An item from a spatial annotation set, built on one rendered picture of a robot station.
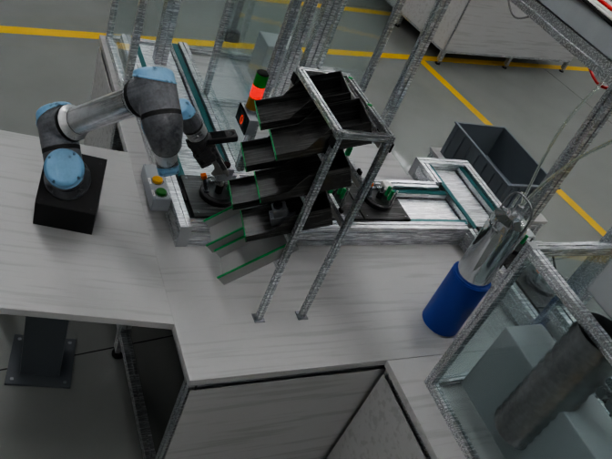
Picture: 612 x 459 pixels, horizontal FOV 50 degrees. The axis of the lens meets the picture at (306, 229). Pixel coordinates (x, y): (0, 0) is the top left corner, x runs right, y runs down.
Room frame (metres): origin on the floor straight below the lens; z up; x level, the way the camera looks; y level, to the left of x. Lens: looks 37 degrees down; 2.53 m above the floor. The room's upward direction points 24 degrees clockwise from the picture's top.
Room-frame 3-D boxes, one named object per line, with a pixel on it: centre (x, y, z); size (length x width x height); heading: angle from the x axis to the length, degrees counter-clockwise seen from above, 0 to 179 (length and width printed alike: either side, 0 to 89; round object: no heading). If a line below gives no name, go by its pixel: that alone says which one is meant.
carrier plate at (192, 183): (2.02, 0.37, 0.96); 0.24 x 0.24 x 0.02; 36
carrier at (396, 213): (2.47, -0.23, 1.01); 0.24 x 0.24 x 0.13; 36
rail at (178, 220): (2.16, 0.65, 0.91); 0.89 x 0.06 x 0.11; 36
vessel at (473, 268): (2.01, -0.63, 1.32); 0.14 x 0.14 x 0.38
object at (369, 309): (2.29, 0.01, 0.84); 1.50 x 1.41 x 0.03; 36
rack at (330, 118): (1.81, 0.05, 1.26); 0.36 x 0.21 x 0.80; 36
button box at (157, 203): (1.96, 0.59, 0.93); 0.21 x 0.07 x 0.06; 36
